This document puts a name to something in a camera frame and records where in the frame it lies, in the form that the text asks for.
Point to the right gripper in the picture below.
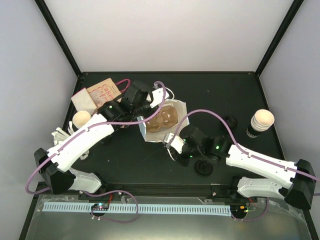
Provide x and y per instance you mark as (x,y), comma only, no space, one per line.
(178,156)

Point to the black coffee lid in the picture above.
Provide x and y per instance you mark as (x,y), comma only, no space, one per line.
(231,121)
(203,168)

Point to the brown pulp cup carrier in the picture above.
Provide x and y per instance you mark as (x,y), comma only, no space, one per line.
(166,118)

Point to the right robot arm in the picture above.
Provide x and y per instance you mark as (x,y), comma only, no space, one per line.
(290,181)

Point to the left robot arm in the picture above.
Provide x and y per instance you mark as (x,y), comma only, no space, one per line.
(55,164)

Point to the white pink-edged napkin pack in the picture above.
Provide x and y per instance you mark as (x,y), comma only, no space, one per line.
(82,101)

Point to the right paper cup stack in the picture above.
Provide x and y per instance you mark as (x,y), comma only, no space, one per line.
(260,122)

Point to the paper cup stack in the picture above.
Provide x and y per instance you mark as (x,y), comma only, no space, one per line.
(81,118)
(260,122)

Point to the brown Cakes paper bag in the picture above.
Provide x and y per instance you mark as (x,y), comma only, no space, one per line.
(106,91)

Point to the left paper cup stack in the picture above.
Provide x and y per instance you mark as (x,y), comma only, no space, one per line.
(81,118)

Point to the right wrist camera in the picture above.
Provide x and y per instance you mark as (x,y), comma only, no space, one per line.
(175,142)

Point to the light blue slotted cable duct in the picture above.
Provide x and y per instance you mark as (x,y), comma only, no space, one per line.
(120,208)

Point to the black right frame post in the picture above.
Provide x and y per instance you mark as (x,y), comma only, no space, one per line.
(286,22)

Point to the black frame post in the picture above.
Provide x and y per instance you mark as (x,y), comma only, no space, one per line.
(47,15)
(286,22)

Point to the black left frame post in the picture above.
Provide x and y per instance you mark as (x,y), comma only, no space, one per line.
(47,15)

